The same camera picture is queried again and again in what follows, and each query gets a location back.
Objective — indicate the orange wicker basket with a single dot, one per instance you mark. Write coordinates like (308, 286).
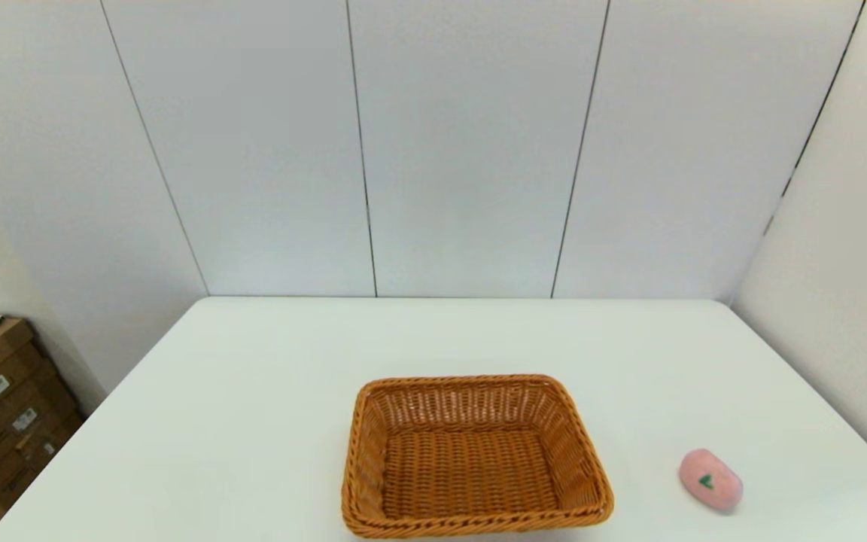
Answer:
(471, 467)

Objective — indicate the pink plush peach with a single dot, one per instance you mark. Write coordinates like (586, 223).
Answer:
(710, 482)

